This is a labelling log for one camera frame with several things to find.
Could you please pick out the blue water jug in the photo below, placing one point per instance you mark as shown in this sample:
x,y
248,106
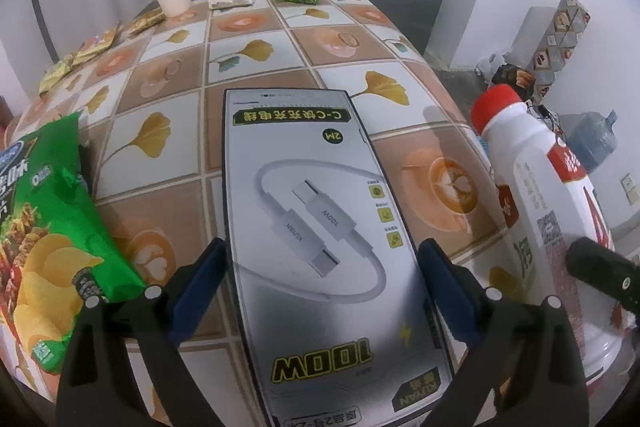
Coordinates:
x,y
593,139

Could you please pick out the finger of the black right gripper seen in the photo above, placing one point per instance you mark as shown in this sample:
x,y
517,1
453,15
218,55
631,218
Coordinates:
x,y
608,272

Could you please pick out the orange yellow snack packet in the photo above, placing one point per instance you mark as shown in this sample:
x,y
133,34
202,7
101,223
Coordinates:
x,y
95,46

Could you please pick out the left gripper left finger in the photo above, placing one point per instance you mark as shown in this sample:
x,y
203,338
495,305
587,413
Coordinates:
x,y
97,384

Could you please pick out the dark grey side cabinet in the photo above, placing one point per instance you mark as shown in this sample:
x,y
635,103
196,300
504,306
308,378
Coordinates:
x,y
414,18

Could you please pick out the grey charging cable box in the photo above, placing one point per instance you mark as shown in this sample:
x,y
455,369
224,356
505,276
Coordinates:
x,y
337,322

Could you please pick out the white AD calcium milk bottle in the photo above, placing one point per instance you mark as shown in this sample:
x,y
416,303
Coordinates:
x,y
548,202

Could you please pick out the patterned paper gift bag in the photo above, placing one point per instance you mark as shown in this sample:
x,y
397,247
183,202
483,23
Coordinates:
x,y
557,45

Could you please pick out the brown gold snack packet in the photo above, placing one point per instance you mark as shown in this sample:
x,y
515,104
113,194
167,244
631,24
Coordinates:
x,y
145,21

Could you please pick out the green potato chip bag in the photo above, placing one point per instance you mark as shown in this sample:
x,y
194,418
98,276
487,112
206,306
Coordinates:
x,y
55,249

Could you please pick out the patterned ginkgo tablecloth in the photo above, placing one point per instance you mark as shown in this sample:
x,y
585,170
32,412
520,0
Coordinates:
x,y
152,113

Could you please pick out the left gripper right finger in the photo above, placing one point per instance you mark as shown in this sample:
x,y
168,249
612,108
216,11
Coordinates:
x,y
525,357

